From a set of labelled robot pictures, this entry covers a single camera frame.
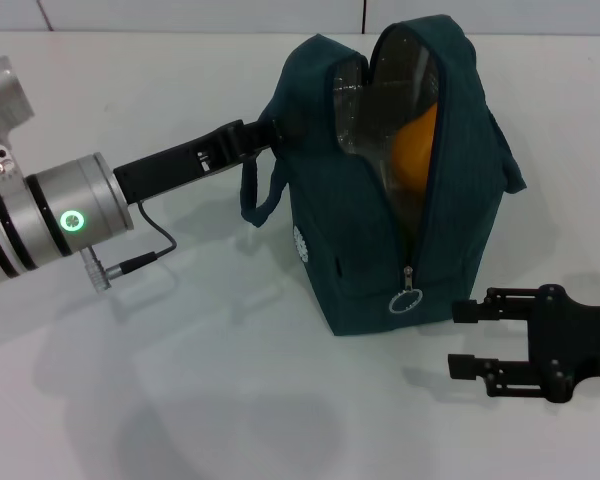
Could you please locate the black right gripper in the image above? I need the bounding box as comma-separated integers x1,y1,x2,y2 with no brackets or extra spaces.
447,283,600,405

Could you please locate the dark teal insulated lunch bag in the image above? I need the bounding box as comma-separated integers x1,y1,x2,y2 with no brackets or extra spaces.
240,14,528,338

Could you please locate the orange pear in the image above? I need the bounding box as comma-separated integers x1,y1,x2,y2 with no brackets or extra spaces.
390,102,439,202

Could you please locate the dark left arm cable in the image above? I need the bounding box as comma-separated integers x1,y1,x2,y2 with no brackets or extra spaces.
119,199,178,276

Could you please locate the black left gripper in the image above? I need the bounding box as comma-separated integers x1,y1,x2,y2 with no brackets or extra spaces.
112,117,287,206

